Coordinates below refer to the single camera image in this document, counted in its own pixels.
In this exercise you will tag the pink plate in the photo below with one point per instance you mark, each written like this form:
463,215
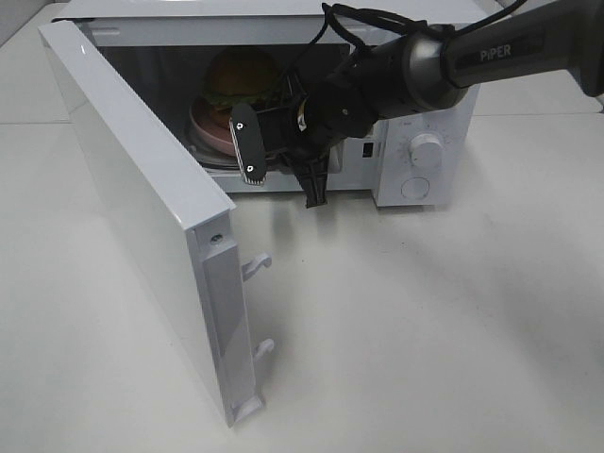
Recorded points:
216,137

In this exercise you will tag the burger with lettuce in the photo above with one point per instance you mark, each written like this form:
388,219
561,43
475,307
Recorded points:
240,74

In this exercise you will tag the white timer knob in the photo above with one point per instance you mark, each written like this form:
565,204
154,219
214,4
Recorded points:
426,151

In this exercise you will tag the glass microwave turntable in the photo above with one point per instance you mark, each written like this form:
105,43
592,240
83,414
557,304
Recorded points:
211,158

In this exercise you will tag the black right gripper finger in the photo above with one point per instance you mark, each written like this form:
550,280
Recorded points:
248,144
311,174

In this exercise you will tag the white microwave door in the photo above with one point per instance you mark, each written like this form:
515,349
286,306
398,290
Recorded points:
170,214

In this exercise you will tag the white microwave oven body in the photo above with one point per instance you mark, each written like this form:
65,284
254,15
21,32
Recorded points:
131,75

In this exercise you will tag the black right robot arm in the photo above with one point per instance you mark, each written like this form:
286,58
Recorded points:
400,67

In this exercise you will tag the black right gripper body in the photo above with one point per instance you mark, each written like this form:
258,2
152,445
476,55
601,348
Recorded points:
333,110

